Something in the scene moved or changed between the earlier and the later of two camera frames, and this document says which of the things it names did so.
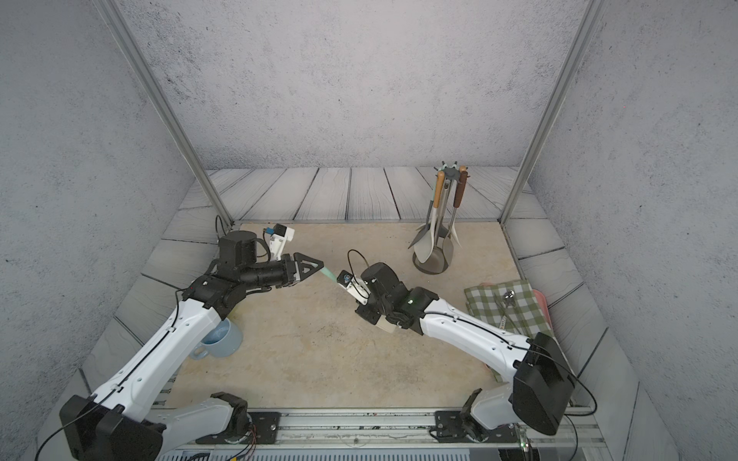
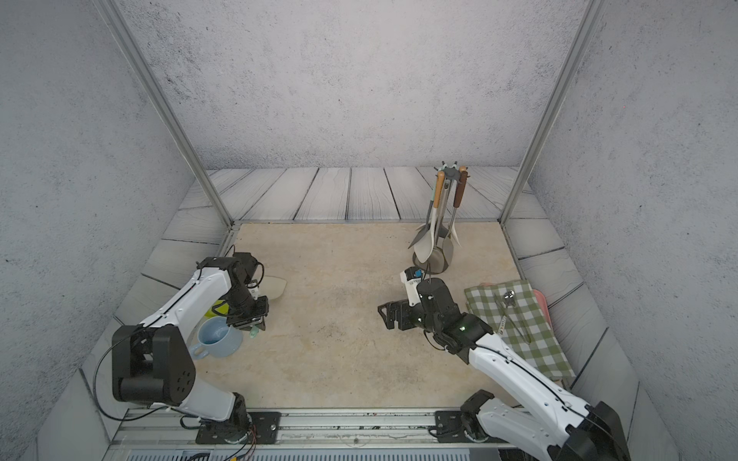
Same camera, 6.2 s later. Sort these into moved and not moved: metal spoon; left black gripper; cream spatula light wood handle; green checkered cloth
Moved: left black gripper
Not moved: metal spoon; cream spatula light wood handle; green checkered cloth
